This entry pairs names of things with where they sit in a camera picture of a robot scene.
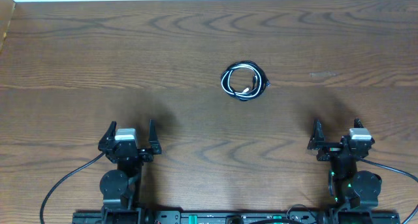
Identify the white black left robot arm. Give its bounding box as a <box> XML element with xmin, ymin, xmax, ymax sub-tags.
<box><xmin>98</xmin><ymin>121</ymin><xmax>162</xmax><ymax>223</ymax></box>

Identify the black right camera cable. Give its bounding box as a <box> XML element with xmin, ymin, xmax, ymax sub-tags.
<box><xmin>358</xmin><ymin>156</ymin><xmax>418</xmax><ymax>224</ymax></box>

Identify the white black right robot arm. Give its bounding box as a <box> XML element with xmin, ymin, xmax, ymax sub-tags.
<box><xmin>307</xmin><ymin>118</ymin><xmax>381</xmax><ymax>223</ymax></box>

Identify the white USB cable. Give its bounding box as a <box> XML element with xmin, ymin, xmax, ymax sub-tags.
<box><xmin>221</xmin><ymin>63</ymin><xmax>263</xmax><ymax>99</ymax></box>

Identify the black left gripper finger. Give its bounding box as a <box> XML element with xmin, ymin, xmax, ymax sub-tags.
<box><xmin>99</xmin><ymin>121</ymin><xmax>117</xmax><ymax>146</ymax></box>
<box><xmin>148</xmin><ymin>120</ymin><xmax>161</xmax><ymax>150</ymax></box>

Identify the black camera cable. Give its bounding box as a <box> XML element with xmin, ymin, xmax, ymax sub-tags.
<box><xmin>358</xmin><ymin>156</ymin><xmax>418</xmax><ymax>224</ymax></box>
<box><xmin>39</xmin><ymin>152</ymin><xmax>106</xmax><ymax>224</ymax></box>

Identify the wooden side panel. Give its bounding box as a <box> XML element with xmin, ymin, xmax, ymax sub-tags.
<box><xmin>0</xmin><ymin>0</ymin><xmax>16</xmax><ymax>49</ymax></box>

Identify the black left camera cable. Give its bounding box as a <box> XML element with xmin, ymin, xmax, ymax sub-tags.
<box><xmin>39</xmin><ymin>152</ymin><xmax>106</xmax><ymax>224</ymax></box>

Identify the black USB cable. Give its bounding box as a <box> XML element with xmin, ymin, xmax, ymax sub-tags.
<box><xmin>219</xmin><ymin>60</ymin><xmax>272</xmax><ymax>102</ymax></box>

